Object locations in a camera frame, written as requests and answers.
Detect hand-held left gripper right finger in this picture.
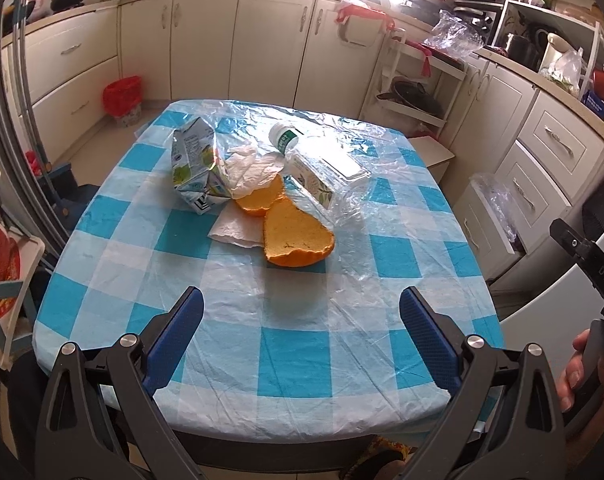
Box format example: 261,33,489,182
398,286,567,480

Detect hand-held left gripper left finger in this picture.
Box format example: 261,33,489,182
34,286,205,480

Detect white paper towel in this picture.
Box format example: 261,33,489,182
208,204,269,251

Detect large orange peel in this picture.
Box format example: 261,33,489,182
263,199,336,268

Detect small orange peel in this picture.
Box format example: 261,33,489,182
234,172,287,219

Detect milk carton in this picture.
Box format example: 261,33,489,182
171,116,233,216

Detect white tissue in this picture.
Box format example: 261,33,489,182
226,144,287,199

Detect clear plastic bottle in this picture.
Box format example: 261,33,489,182
269,122,373,211

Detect red trash bag bin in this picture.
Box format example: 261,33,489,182
103,76,144,129

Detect person's right hand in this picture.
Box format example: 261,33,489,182
556,329,604,413

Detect table with blue checkered cloth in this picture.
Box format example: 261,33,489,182
32,97,505,442

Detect white three drawer unit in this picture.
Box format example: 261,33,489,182
454,95,604,282

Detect plastic bags in drawer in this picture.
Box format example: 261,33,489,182
469,172,520,243

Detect blue box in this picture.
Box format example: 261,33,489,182
584,91,604,133

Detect blue step stool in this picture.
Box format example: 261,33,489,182
26,150,102,233

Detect white wooden stool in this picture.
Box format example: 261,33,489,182
413,132,453,182

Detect white cabinet beside rack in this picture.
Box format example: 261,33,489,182
432,55,540,176

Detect plastic bag with food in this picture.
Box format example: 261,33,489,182
544,47,585,97

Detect white kettle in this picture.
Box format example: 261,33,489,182
539,30,575,74

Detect black frying pan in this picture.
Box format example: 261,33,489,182
377,77,445,119

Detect black pot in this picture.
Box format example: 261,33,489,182
504,32,542,69

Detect white corner rack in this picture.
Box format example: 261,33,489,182
361,35,470,134

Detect white counter shelf rack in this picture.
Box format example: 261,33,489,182
486,0,604,106

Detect clear plastic bag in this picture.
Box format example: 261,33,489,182
424,10,485,62

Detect white cabinet with two drawers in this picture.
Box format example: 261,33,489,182
2,2,124,162

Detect white sink cabinet doors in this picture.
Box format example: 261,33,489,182
117,0,399,122

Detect white hanging bin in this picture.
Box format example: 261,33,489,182
339,14,389,49

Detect red plastic bag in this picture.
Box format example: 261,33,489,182
334,0,397,28

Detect grey sliding door frame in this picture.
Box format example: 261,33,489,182
0,7,69,233

